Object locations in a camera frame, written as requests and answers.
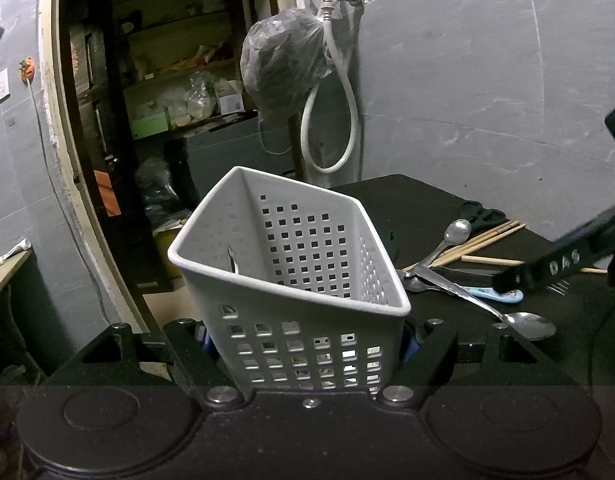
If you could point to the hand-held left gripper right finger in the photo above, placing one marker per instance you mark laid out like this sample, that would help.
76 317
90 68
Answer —
411 349

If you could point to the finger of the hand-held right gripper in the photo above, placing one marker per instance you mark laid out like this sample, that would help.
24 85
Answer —
562 262

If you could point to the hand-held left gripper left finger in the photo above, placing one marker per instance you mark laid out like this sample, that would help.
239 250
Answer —
205 336

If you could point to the steel fork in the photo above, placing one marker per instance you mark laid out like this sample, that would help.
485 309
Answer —
558 287

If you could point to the large steel spoon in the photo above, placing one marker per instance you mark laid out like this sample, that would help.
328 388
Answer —
532 326

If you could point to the dark green kitchen scissors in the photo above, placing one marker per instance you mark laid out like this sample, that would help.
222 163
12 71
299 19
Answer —
480 212

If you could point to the white perforated utensil basket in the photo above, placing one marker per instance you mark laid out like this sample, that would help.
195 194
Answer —
212 230

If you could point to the yellow container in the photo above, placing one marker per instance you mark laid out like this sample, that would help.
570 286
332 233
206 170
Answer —
167 255

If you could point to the dark plastic bag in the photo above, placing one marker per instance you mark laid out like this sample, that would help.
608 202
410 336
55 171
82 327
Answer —
157 190

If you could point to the orange door poster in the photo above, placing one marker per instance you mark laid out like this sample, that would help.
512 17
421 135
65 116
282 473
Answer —
106 192

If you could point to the grey cabinet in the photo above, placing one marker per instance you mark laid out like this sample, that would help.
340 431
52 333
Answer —
227 150

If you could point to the wooden side table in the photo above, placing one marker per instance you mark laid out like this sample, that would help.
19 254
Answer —
7 272

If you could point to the green box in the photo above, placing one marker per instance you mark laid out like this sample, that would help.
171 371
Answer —
150 124

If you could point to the small white box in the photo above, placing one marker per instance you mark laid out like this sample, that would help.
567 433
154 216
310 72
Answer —
231 104

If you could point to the clear plastic food bag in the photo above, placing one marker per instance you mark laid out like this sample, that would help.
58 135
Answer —
200 97

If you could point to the dark wooden door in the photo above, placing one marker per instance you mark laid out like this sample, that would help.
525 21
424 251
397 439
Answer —
87 110

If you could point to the hanging clear plastic bag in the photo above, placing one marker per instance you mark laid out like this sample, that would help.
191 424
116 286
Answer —
282 60

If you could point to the dark wooden shelf unit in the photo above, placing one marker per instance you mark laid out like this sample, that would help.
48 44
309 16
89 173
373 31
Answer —
177 25

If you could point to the cream door frame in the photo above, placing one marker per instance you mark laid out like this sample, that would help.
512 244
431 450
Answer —
52 110

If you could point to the orange wall fixture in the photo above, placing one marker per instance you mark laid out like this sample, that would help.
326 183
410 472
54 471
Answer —
27 70

